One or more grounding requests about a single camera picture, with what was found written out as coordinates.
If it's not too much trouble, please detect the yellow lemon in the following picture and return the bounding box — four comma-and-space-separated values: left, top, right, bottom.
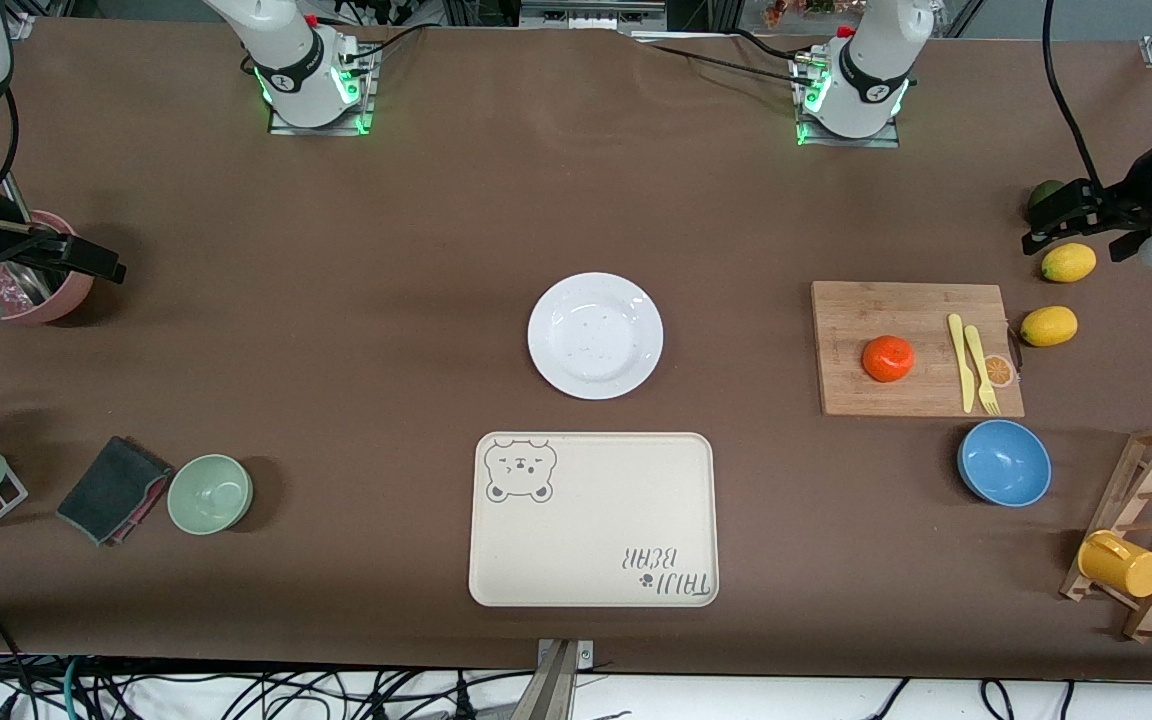
1041, 242, 1098, 283
1021, 306, 1079, 348

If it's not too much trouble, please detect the green floor cable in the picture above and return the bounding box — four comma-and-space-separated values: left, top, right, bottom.
61, 655, 87, 720

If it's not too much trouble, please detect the yellow mug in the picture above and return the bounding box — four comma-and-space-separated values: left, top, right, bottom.
1078, 530, 1152, 599

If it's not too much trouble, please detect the black base cable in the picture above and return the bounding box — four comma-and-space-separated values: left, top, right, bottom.
351, 22, 437, 63
648, 42, 805, 81
731, 28, 817, 61

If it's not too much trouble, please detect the white round plate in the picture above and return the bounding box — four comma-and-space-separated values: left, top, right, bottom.
528, 272, 664, 401

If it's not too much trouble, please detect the dark green avocado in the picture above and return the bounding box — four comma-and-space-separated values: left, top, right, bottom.
1027, 180, 1068, 223

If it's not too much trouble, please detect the dark grey folded cloth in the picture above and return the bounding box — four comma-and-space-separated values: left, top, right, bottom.
57, 436, 175, 547

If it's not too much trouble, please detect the metal scoop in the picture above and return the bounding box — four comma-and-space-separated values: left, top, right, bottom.
16, 262, 62, 306

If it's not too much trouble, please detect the bamboo cutting board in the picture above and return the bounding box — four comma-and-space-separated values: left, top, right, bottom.
811, 281, 1025, 418

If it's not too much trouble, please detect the yellow plastic fork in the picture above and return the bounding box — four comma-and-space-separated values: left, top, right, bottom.
965, 325, 1001, 416

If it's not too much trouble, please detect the orange mandarin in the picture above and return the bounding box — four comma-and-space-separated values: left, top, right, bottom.
862, 335, 916, 383

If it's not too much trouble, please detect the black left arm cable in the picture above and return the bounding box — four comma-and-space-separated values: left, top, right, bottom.
1042, 0, 1102, 191

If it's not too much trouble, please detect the aluminium frame beam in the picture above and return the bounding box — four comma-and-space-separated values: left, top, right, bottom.
521, 0, 667, 29

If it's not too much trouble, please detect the yellow plastic knife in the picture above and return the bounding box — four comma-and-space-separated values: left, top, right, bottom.
948, 314, 977, 414

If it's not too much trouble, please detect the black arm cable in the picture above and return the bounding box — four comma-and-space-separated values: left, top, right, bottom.
0, 88, 22, 193
1042, 0, 1102, 191

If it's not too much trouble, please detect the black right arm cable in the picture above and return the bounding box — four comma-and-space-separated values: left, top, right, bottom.
0, 88, 22, 193

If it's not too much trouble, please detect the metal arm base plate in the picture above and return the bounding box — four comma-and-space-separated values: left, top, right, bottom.
268, 40, 377, 137
794, 50, 902, 149

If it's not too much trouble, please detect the cream tray with bear print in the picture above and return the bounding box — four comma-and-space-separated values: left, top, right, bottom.
469, 432, 719, 608

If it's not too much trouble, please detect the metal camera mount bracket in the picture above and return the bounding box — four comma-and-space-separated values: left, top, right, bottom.
521, 638, 597, 720

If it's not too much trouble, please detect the wooden mug rack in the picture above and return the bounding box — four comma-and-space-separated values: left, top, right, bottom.
1061, 422, 1152, 643

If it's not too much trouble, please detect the pale green bowl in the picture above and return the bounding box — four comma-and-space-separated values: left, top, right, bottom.
167, 454, 254, 536

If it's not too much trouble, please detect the pink bowl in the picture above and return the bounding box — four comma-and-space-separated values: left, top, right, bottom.
0, 210, 96, 326

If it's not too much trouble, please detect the blue bowl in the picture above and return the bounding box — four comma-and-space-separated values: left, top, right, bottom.
957, 419, 1053, 508

